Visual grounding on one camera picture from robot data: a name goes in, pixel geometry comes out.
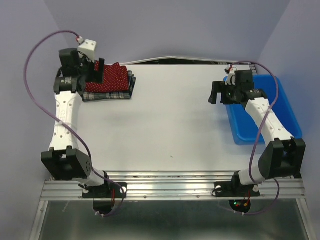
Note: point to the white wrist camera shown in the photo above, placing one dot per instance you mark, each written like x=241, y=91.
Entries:
x=231, y=78
x=87, y=47

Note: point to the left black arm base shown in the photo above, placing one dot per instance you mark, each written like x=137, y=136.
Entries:
x=108, y=198

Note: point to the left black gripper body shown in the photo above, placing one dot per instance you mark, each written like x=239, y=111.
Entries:
x=86, y=69

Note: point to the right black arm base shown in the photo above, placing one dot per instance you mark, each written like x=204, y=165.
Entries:
x=240, y=196

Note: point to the aluminium rail frame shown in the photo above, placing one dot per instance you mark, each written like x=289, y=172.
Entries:
x=173, y=206

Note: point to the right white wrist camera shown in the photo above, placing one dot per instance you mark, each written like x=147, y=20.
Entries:
x=231, y=78

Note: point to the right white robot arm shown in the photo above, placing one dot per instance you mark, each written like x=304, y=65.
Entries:
x=284, y=153

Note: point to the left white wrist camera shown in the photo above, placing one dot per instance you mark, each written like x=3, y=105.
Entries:
x=87, y=47

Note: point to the red polka dot skirt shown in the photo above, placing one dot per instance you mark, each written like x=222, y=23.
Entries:
x=115, y=79

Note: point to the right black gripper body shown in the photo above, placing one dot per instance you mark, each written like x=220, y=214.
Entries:
x=228, y=96

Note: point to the blue plastic bin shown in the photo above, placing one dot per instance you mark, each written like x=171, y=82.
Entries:
x=243, y=128

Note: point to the navy plaid pleated skirt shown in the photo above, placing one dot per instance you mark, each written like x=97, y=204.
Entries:
x=117, y=95

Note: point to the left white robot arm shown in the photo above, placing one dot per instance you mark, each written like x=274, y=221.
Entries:
x=64, y=160

